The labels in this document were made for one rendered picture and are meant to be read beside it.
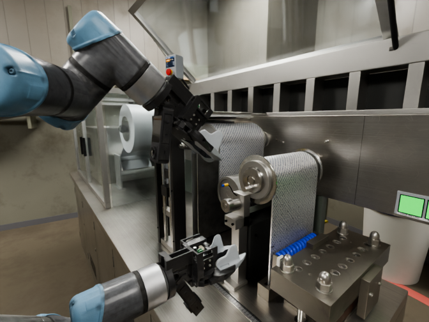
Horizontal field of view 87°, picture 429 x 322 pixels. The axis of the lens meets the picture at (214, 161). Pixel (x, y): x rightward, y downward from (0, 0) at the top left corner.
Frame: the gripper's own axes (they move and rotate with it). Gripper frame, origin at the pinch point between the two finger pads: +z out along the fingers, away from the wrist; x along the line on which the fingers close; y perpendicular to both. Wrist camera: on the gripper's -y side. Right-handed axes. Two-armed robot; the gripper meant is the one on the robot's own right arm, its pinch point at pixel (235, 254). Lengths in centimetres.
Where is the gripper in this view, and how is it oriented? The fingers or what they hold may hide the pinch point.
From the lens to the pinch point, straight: 62.4
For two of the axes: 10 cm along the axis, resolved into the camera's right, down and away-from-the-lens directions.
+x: -6.1, -1.4, 7.8
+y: 0.0, -9.8, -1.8
